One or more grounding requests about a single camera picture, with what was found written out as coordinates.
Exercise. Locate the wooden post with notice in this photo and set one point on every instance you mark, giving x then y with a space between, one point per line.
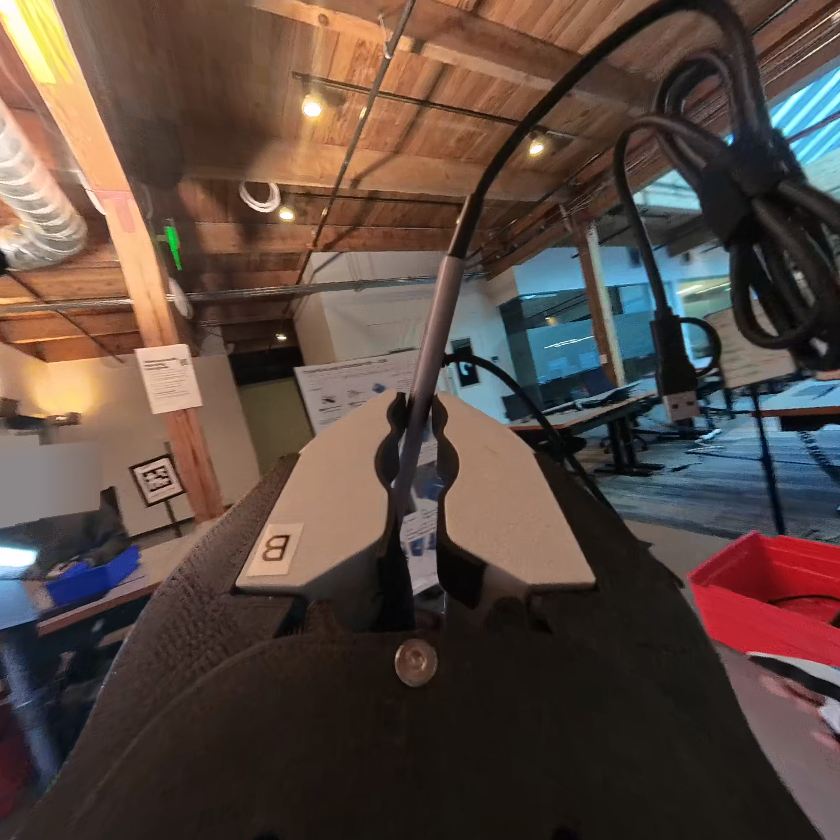
131 262

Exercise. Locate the wood framed whiteboard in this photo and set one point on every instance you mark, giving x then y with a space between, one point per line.
741 354

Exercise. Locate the plain wooden post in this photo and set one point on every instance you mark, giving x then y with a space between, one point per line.
597 308

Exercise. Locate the blue plastic bin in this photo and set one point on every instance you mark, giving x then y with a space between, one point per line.
92 577

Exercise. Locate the white paper notice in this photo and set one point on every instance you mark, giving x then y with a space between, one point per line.
168 379

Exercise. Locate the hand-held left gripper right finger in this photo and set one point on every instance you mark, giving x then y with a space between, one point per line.
512 512

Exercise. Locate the green exit sign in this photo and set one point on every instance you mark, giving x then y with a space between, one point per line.
174 246

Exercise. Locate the ceiling spot light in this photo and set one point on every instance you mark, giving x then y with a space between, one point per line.
286 213
312 106
536 145

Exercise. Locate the wooden office desk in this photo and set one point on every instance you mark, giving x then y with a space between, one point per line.
590 410

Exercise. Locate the fiducial marker sign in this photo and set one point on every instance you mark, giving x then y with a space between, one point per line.
156 480

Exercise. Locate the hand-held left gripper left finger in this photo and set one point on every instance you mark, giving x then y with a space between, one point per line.
334 499

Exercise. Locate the red plastic bin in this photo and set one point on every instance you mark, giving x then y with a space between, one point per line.
754 590

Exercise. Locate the silver air duct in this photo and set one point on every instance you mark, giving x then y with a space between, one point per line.
36 197

